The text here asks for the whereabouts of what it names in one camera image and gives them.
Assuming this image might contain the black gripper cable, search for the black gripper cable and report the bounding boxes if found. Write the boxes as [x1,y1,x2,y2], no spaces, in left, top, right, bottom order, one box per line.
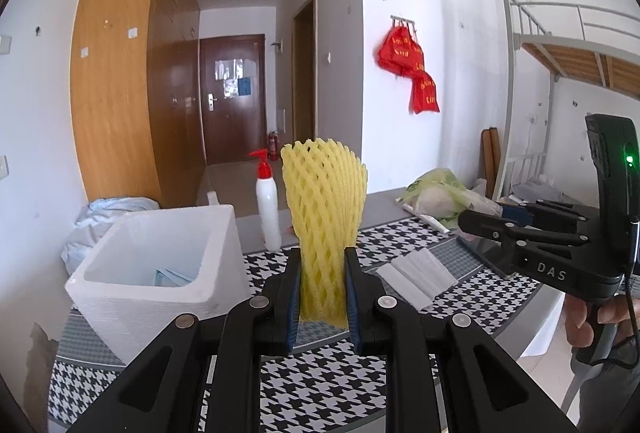
[612,220,640,370]

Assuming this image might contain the red cloth bag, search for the red cloth bag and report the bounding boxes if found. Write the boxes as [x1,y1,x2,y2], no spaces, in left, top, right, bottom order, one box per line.
[376,25,425,76]
[410,70,441,115]

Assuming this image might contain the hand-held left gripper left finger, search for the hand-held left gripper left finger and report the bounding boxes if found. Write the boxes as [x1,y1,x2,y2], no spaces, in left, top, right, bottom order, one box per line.
[65,247,303,433]

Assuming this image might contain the white foam box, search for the white foam box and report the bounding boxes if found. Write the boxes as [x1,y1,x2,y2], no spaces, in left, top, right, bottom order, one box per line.
[65,204,251,364]

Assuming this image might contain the houndstooth tablecloth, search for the houndstooth tablecloth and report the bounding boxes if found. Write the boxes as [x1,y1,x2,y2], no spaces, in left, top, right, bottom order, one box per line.
[47,213,546,433]

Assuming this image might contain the yellow foam fruit net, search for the yellow foam fruit net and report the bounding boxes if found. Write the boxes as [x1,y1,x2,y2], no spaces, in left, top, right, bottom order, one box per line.
[280,138,368,328]

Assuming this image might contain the grey cloth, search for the grey cloth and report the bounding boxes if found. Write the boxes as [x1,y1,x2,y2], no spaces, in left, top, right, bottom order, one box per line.
[375,247,460,313]

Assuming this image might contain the light blue cloth pile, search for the light blue cloth pile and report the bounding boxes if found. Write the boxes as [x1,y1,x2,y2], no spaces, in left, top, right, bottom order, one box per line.
[61,197,161,271]

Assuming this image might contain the white bottle with red pump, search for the white bottle with red pump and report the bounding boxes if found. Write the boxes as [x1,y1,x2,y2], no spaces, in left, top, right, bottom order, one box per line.
[248,149,283,251]

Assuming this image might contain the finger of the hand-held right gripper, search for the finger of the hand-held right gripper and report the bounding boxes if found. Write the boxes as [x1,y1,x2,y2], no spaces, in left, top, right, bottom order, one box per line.
[459,209,591,248]
[501,200,587,226]

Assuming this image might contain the dark brown entrance door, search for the dark brown entrance door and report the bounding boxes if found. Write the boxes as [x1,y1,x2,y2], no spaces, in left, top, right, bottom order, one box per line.
[199,34,266,166]

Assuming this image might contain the wooden boards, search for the wooden boards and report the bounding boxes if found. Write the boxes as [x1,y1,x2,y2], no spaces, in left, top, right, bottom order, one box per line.
[481,127,503,198]

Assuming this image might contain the wooden wardrobe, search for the wooden wardrobe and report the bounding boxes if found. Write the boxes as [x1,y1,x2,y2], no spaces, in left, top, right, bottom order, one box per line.
[69,0,207,210]

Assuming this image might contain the white remote control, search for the white remote control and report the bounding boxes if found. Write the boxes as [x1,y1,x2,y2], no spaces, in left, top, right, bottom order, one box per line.
[402,204,458,234]

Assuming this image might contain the blue face mask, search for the blue face mask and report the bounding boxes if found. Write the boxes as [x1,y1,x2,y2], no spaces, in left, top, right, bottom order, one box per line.
[152,267,193,288]

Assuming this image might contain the metal bunk bed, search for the metal bunk bed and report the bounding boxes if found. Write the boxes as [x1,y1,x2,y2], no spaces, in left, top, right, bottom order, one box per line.
[500,0,640,214]

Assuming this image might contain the clear plastic bag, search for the clear plastic bag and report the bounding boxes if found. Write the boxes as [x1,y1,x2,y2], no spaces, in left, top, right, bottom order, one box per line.
[397,168,503,231]

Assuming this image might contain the brown side door frame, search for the brown side door frame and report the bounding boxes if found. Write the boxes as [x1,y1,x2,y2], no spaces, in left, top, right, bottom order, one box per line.
[291,0,319,144]

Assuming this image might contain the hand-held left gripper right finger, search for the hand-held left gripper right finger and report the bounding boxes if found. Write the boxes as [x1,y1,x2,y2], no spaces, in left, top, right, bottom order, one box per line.
[344,247,581,433]

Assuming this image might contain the door notice papers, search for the door notice papers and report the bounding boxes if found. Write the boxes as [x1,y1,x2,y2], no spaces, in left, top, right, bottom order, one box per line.
[215,59,253,98]

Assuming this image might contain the person's right hand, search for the person's right hand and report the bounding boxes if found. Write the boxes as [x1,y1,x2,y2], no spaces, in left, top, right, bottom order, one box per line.
[565,292,640,348]

